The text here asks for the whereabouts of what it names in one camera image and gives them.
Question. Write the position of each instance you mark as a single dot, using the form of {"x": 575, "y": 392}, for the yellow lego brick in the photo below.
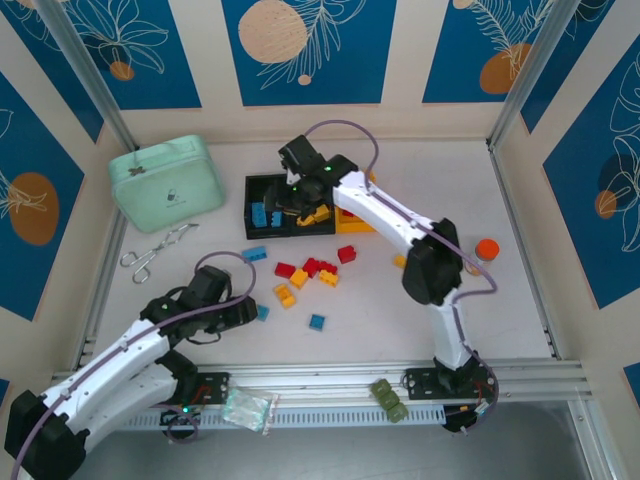
{"x": 298, "y": 278}
{"x": 285, "y": 295}
{"x": 306, "y": 221}
{"x": 328, "y": 278}
{"x": 399, "y": 261}
{"x": 323, "y": 213}

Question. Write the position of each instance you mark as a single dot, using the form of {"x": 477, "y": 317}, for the blue lego brick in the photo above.
{"x": 254, "y": 255}
{"x": 258, "y": 212}
{"x": 264, "y": 313}
{"x": 276, "y": 218}
{"x": 317, "y": 322}

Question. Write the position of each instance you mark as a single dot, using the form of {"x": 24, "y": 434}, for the red lego brick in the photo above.
{"x": 284, "y": 270}
{"x": 346, "y": 254}
{"x": 348, "y": 214}
{"x": 311, "y": 266}
{"x": 327, "y": 265}

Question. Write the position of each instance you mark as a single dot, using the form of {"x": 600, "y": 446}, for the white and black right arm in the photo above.
{"x": 380, "y": 210}

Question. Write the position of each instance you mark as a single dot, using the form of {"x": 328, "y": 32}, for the black plastic bin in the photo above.
{"x": 265, "y": 233}
{"x": 312, "y": 231}

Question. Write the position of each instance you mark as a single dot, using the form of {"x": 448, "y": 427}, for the yellow plastic bin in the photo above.
{"x": 350, "y": 227}

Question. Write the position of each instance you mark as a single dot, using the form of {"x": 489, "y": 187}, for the metal scissor tongs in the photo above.
{"x": 161, "y": 246}

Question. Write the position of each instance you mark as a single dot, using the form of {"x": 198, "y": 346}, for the clear plastic bag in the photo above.
{"x": 247, "y": 407}

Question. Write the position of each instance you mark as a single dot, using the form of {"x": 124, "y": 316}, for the mint green zip case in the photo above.
{"x": 165, "y": 185}

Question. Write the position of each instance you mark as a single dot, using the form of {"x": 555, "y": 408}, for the olive green plastic block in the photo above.
{"x": 398, "y": 411}
{"x": 388, "y": 400}
{"x": 381, "y": 389}

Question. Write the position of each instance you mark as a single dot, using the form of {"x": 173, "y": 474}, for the orange capped bottle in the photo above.
{"x": 487, "y": 248}

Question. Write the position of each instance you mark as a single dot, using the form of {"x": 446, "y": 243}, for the aluminium side rail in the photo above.
{"x": 510, "y": 200}
{"x": 98, "y": 305}

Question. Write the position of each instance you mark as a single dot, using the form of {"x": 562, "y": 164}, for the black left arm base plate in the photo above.
{"x": 215, "y": 387}

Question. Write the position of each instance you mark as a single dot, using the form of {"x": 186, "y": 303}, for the long aluminium table rail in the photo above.
{"x": 325, "y": 372}

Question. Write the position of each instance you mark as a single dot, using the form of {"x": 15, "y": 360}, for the blue floral wall panel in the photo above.
{"x": 30, "y": 150}
{"x": 552, "y": 75}
{"x": 590, "y": 225}
{"x": 310, "y": 85}
{"x": 465, "y": 50}
{"x": 55, "y": 65}
{"x": 150, "y": 75}

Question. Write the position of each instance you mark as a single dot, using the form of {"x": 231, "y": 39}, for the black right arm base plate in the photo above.
{"x": 417, "y": 385}

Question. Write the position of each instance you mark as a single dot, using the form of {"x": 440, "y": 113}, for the aluminium frame post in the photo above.
{"x": 86, "y": 65}
{"x": 531, "y": 65}

